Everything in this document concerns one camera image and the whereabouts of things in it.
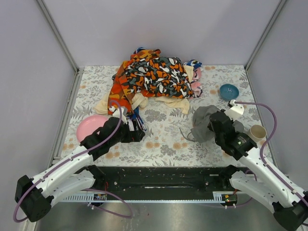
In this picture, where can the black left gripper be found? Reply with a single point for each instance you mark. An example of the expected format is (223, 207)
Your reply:
(135, 131)

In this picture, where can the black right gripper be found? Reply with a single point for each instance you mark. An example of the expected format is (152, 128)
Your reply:
(217, 118)

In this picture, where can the grey cloth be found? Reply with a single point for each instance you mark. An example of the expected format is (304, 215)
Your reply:
(200, 131)

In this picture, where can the black orange white patterned cloth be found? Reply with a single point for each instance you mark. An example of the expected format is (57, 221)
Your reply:
(162, 76)

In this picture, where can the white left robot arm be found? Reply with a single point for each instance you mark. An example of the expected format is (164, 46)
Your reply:
(36, 196)

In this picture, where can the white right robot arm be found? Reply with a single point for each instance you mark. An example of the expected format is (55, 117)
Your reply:
(283, 198)

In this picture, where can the blue white patterned cloth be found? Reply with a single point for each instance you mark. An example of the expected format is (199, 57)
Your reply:
(135, 121)

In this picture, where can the orange red camouflage cloth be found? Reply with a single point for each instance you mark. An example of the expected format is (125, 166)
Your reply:
(120, 91)

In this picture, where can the cream beige cloth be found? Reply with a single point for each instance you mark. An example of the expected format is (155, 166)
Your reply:
(101, 107)

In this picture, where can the pink white cloth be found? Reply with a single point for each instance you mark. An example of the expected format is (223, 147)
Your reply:
(194, 76)

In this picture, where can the blue white cloth behind pile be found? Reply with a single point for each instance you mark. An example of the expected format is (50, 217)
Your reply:
(193, 63)

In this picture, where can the beige cup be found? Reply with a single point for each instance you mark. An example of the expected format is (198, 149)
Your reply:
(257, 133)

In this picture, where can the pink plate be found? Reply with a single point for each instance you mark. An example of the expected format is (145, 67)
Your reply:
(89, 125)

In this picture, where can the floral patterned table mat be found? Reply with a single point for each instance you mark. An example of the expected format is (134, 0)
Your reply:
(164, 143)

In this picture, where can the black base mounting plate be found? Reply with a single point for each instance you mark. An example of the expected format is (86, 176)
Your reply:
(163, 183)

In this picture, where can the blue bowl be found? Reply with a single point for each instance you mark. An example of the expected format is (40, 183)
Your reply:
(228, 92)

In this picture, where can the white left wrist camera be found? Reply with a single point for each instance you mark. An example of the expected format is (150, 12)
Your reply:
(118, 114)

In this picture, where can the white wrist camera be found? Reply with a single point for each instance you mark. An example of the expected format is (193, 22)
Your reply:
(235, 111)
(118, 114)

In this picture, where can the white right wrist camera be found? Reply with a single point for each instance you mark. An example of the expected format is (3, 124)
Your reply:
(235, 111)

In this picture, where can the white slotted cable duct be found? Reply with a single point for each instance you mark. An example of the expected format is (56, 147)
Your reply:
(86, 197)

